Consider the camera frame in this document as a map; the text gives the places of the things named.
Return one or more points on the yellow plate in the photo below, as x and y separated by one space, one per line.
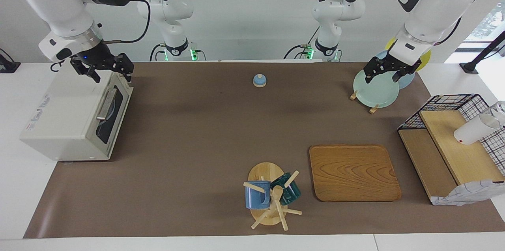
425 59

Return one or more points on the brown table mat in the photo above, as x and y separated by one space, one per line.
197 144

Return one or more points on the black slanted stand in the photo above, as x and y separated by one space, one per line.
485 51

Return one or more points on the wooden plate rack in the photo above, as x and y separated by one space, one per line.
374 109

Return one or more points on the clear glass cup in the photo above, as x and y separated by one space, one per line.
500 109

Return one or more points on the pale blue racked plate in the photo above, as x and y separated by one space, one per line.
407 81

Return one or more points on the mint green plate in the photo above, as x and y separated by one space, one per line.
376 93

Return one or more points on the dark green mug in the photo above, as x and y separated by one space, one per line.
292 193

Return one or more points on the wooden serving tray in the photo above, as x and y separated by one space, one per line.
353 172

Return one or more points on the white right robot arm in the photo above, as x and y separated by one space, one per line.
59 2

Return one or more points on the grey patterned cloth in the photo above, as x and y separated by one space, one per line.
465 193

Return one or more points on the wooden mug tree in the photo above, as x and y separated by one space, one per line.
265 172

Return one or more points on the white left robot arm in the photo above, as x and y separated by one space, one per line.
430 2

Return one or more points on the white cup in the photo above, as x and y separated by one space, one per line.
473 130

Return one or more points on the oven door with glass window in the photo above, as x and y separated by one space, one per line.
115 134

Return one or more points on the blue mug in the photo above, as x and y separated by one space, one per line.
254 199

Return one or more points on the wooden stepped shelf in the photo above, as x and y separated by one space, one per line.
461 156

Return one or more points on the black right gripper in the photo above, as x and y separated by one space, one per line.
104 60

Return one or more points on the small blue dome lid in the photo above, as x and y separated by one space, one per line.
259 81

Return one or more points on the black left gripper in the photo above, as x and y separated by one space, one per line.
394 65

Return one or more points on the white toaster oven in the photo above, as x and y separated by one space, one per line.
63 117

